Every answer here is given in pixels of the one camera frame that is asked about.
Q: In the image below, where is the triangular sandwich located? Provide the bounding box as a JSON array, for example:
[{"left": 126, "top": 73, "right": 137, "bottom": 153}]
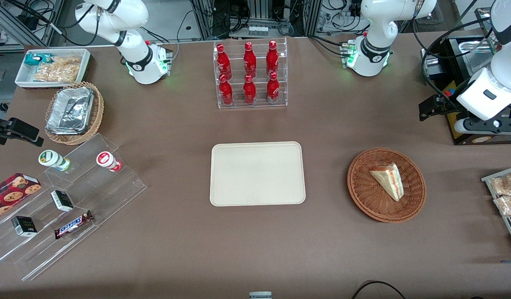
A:
[{"left": 369, "top": 163, "right": 405, "bottom": 202}]

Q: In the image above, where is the tray of packaged snacks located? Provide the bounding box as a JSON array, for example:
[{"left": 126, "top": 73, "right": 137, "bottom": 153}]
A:
[{"left": 482, "top": 165, "right": 511, "bottom": 254}]

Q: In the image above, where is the round brown wicker basket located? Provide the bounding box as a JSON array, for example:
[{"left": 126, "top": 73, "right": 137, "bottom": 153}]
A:
[{"left": 347, "top": 148, "right": 427, "bottom": 223}]

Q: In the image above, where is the beige plastic tray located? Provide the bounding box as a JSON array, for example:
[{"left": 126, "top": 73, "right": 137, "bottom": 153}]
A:
[{"left": 210, "top": 141, "right": 306, "bottom": 207}]

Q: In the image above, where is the oval tan wicker basket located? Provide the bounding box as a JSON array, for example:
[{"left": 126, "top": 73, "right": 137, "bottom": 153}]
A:
[{"left": 44, "top": 81, "right": 105, "bottom": 145}]

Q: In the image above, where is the clear bagged snack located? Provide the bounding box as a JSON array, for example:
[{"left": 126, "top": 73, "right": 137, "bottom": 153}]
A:
[
  {"left": 494, "top": 195, "right": 511, "bottom": 216},
  {"left": 489, "top": 172, "right": 511, "bottom": 196}
]

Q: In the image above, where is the steel warmer pan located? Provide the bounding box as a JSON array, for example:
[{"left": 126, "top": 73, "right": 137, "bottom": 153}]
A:
[{"left": 458, "top": 39, "right": 496, "bottom": 76}]

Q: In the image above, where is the black food warmer case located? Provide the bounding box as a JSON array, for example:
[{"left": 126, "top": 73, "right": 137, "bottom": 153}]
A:
[{"left": 419, "top": 7, "right": 511, "bottom": 146}]

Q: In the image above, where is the red cola bottle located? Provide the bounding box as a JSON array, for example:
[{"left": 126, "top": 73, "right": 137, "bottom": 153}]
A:
[
  {"left": 267, "top": 71, "right": 280, "bottom": 103},
  {"left": 266, "top": 40, "right": 279, "bottom": 76},
  {"left": 243, "top": 42, "right": 257, "bottom": 78},
  {"left": 219, "top": 74, "right": 234, "bottom": 105},
  {"left": 243, "top": 74, "right": 257, "bottom": 105},
  {"left": 216, "top": 44, "right": 232, "bottom": 81}
]

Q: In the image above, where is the clear acrylic bottle rack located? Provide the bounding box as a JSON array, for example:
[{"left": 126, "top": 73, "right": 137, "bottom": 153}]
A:
[{"left": 213, "top": 37, "right": 288, "bottom": 109}]

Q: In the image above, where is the clear acrylic stepped display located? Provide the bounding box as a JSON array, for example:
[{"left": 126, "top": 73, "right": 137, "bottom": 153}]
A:
[{"left": 0, "top": 133, "right": 148, "bottom": 282}]

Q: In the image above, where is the red lid cup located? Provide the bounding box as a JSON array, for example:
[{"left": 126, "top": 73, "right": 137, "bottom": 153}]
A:
[{"left": 96, "top": 151, "right": 122, "bottom": 172}]

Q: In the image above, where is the aluminium foil container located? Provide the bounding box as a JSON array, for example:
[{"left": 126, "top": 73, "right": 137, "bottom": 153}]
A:
[{"left": 46, "top": 86, "right": 95, "bottom": 135}]

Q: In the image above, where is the Snickers chocolate bar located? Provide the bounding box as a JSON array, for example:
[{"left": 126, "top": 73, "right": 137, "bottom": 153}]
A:
[{"left": 54, "top": 210, "right": 94, "bottom": 240}]

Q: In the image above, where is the small black box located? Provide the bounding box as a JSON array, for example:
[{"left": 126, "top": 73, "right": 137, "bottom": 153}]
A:
[
  {"left": 51, "top": 190, "right": 74, "bottom": 212},
  {"left": 11, "top": 216, "right": 38, "bottom": 237}
]

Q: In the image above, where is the clear bag of crackers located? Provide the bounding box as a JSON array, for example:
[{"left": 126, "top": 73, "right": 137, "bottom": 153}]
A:
[{"left": 33, "top": 56, "right": 82, "bottom": 83}]

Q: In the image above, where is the green lid cup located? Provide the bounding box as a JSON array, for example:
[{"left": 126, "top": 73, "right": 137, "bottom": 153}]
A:
[{"left": 38, "top": 149, "right": 71, "bottom": 172}]

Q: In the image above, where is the teal snack packet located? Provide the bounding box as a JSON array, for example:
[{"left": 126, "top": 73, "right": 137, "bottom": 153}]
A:
[{"left": 24, "top": 53, "right": 52, "bottom": 66}]

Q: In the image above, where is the white rectangular bin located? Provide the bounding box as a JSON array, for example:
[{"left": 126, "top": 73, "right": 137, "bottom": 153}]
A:
[{"left": 15, "top": 48, "right": 91, "bottom": 90}]

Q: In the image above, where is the red cookie box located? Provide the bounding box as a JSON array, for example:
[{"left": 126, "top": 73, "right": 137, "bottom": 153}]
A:
[{"left": 0, "top": 173, "right": 42, "bottom": 221}]

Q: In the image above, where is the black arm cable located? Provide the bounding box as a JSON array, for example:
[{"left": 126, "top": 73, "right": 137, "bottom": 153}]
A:
[{"left": 413, "top": 0, "right": 501, "bottom": 113}]

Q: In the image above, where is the black cable loop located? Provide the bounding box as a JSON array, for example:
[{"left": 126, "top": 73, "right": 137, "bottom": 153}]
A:
[{"left": 351, "top": 281, "right": 407, "bottom": 299}]

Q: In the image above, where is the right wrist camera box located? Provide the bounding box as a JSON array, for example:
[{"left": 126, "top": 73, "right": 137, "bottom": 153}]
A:
[{"left": 0, "top": 118, "right": 45, "bottom": 147}]

